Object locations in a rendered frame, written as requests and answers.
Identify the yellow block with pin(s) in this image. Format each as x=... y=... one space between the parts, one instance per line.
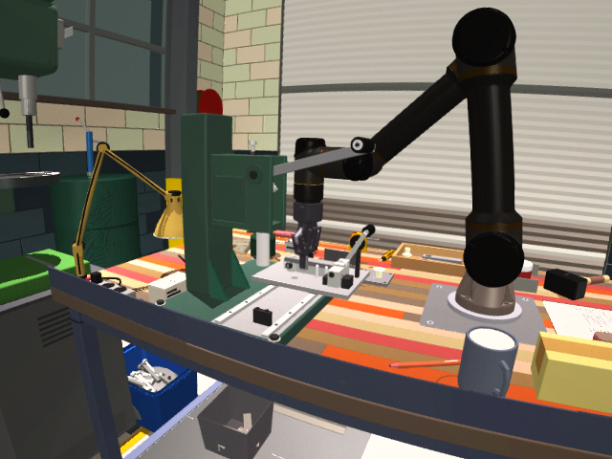
x=172 y=184

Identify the black stop block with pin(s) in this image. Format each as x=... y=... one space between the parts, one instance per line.
x=262 y=316

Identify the window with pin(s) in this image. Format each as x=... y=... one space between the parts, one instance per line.
x=124 y=72

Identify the grey mug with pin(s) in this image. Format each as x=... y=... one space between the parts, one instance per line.
x=478 y=368

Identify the grey cardboard box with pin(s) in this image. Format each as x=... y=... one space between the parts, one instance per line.
x=215 y=435

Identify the white control box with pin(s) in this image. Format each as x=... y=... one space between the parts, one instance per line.
x=167 y=287

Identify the red tin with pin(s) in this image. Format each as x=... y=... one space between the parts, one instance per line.
x=527 y=271

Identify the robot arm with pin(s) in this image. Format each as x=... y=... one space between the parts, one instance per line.
x=492 y=143

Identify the yellow box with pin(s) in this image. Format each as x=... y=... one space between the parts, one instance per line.
x=574 y=378

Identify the grey power strip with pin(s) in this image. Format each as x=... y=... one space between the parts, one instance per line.
x=112 y=284

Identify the yellow tape measure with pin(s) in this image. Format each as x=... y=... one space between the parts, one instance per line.
x=353 y=237

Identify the black mallet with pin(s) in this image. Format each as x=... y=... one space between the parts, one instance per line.
x=566 y=283

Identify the grey block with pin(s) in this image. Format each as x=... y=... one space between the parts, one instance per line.
x=528 y=284

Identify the grey metal bar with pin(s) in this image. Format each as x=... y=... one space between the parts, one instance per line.
x=442 y=258

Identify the blue steel workbench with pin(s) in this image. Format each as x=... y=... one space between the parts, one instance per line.
x=191 y=330

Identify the red round wall bell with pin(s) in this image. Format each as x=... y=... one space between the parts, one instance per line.
x=210 y=102

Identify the green drum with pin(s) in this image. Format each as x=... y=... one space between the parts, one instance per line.
x=110 y=215

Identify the green arbor press body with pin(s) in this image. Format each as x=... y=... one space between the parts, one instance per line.
x=205 y=191

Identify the green drill press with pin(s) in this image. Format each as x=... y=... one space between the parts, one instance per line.
x=24 y=38

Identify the blue parts bin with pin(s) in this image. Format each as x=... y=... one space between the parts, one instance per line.
x=167 y=401

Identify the grey shuttle plate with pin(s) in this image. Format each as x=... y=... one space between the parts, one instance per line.
x=282 y=281

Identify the grey mounting plate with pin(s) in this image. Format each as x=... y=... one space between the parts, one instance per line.
x=435 y=311

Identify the white toggle clamp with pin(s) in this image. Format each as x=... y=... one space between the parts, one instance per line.
x=337 y=270

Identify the blue tube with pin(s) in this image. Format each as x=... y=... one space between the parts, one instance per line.
x=89 y=153

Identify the white paper sheet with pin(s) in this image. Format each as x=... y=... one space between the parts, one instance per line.
x=578 y=318

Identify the grey square plate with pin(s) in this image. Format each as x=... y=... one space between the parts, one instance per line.
x=389 y=277

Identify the yellow screwdriver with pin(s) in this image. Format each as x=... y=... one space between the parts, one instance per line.
x=387 y=255

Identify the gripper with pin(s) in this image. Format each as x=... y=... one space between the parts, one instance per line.
x=308 y=212

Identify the white roller shutter door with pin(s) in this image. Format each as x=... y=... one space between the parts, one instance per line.
x=382 y=57

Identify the yellow desk lamp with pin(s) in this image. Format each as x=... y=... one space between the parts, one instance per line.
x=169 y=220

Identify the grey wing screw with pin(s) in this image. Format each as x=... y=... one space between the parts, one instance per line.
x=253 y=147

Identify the wooden tray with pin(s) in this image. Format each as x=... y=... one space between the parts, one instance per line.
x=430 y=270

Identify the orange pencil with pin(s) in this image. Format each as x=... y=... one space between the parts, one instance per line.
x=425 y=363

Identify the white press ram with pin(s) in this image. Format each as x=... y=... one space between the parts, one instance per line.
x=263 y=248

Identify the grey cabinet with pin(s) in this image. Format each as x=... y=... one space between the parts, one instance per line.
x=38 y=382

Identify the grey slide rail plate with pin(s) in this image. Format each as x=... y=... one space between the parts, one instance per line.
x=287 y=306

